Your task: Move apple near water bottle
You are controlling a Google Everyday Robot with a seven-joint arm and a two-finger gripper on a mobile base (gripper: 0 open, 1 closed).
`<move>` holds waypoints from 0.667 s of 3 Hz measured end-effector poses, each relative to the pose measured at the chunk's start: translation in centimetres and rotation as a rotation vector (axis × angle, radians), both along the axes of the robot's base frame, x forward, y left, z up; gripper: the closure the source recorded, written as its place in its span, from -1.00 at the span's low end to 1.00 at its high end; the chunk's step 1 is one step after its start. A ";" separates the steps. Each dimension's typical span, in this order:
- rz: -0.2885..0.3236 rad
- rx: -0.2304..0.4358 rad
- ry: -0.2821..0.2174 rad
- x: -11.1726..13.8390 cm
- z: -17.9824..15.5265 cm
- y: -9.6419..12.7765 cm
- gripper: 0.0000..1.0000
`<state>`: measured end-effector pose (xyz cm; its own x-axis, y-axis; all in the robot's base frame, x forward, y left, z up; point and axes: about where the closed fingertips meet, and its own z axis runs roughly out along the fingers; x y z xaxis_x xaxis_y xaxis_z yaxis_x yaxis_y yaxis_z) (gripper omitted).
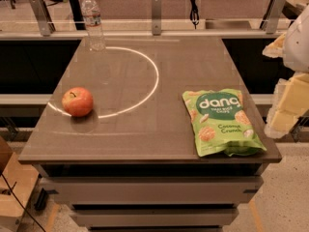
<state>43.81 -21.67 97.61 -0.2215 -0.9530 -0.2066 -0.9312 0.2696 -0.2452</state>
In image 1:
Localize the red apple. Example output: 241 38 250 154
62 87 94 117

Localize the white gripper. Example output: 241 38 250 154
262 6 309 138

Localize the wooden box at left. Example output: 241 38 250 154
0 137 39 232

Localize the metal rail bracket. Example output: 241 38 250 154
152 0 161 36
29 0 55 37
261 0 286 34

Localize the clear plastic water bottle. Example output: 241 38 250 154
81 0 105 51

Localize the black floor cable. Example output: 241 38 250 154
0 172 47 232

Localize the black hanging cable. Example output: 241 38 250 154
188 0 201 30

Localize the grey drawer cabinet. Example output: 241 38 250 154
36 162 267 232

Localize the left metal rail bracket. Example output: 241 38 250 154
29 0 55 37

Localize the green rice chips bag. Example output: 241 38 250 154
183 89 267 157

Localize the middle metal rail bracket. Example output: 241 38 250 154
152 0 161 36

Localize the right metal rail bracket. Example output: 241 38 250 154
261 0 286 34

